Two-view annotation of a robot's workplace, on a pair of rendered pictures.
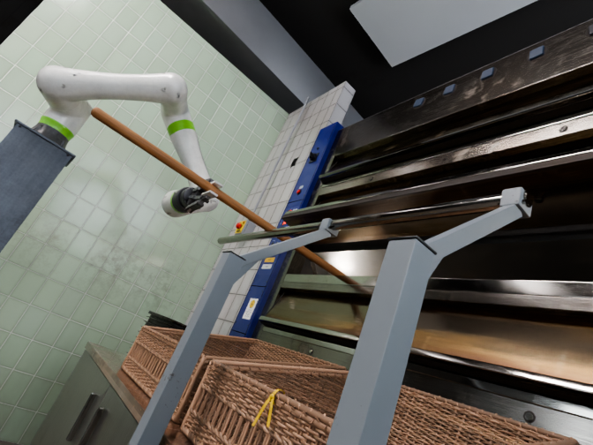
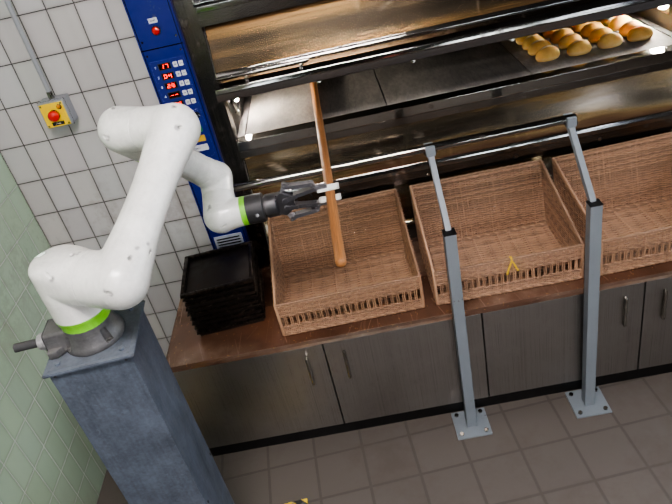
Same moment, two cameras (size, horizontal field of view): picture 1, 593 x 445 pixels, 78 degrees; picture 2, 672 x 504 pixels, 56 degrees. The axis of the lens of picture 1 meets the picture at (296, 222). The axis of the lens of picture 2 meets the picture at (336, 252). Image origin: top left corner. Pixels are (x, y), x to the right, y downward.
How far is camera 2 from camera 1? 2.21 m
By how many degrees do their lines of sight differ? 76
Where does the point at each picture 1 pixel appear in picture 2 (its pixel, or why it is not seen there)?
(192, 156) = (194, 159)
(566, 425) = (531, 152)
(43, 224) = not seen: outside the picture
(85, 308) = (28, 376)
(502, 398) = (501, 154)
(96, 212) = not seen: outside the picture
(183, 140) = not seen: hidden behind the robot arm
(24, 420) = (93, 467)
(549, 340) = (517, 116)
